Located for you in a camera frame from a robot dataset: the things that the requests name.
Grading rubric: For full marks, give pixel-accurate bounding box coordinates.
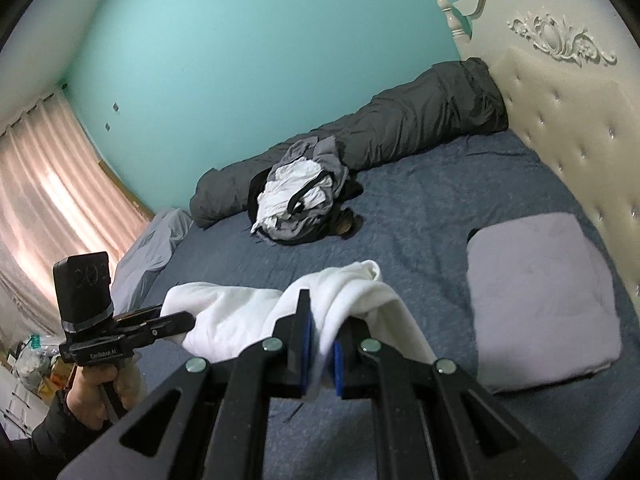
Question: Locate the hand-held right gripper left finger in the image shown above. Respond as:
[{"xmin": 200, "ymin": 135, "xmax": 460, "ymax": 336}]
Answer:
[{"xmin": 57, "ymin": 288, "xmax": 313, "ymax": 480}]

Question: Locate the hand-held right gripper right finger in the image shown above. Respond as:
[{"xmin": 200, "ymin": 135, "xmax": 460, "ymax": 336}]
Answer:
[{"xmin": 332, "ymin": 312, "xmax": 578, "ymax": 480}]

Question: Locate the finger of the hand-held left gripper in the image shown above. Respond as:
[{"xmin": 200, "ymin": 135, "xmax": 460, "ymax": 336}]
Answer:
[{"xmin": 142, "ymin": 311, "xmax": 197, "ymax": 347}]

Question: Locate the white long-sleeve shirt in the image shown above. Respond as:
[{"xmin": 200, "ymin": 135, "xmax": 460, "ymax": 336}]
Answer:
[{"xmin": 162, "ymin": 260, "xmax": 438, "ymax": 403}]

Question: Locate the person's left forearm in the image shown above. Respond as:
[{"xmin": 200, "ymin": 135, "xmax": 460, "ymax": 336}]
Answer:
[{"xmin": 30, "ymin": 390, "xmax": 116, "ymax": 480}]

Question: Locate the person's left hand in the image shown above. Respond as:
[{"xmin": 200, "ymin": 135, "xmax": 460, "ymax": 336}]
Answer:
[{"xmin": 65, "ymin": 355, "xmax": 147, "ymax": 431}]

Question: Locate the light grey blanket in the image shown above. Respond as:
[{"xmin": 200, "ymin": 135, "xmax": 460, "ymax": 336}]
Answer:
[{"xmin": 107, "ymin": 207, "xmax": 193, "ymax": 306}]

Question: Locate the clear plastic bag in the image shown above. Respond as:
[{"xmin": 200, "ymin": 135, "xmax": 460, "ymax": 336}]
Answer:
[{"xmin": 10, "ymin": 332, "xmax": 66, "ymax": 391}]

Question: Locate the cardboard box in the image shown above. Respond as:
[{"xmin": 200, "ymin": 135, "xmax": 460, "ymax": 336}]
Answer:
[{"xmin": 40, "ymin": 357, "xmax": 76, "ymax": 401}]

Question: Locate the pink curtain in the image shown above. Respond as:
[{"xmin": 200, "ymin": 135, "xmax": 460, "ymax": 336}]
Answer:
[{"xmin": 0, "ymin": 90, "xmax": 156, "ymax": 346}]

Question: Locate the white drawer cabinet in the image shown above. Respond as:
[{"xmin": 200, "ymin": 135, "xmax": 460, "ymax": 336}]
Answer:
[{"xmin": 0, "ymin": 365, "xmax": 51, "ymax": 441}]

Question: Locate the crumpled white shirt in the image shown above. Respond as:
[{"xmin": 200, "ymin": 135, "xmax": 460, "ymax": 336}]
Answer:
[{"xmin": 250, "ymin": 160, "xmax": 333, "ymax": 235}]

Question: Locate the bed with blue sheet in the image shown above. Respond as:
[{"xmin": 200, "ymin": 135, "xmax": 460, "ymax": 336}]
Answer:
[{"xmin": 107, "ymin": 127, "xmax": 640, "ymax": 480}]

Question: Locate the grey knit sweater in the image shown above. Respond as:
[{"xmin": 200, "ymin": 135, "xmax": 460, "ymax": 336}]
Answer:
[{"xmin": 267, "ymin": 136, "xmax": 351, "ymax": 243}]

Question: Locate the folded grey garment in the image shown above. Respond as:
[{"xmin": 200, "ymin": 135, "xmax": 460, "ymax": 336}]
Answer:
[{"xmin": 466, "ymin": 212, "xmax": 623, "ymax": 395}]

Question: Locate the cream tufted headboard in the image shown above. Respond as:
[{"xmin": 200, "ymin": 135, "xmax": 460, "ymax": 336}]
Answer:
[{"xmin": 436, "ymin": 0, "xmax": 640, "ymax": 321}]

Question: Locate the wooden window frame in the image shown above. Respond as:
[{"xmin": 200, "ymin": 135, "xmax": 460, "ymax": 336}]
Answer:
[{"xmin": 97, "ymin": 160, "xmax": 156, "ymax": 221}]

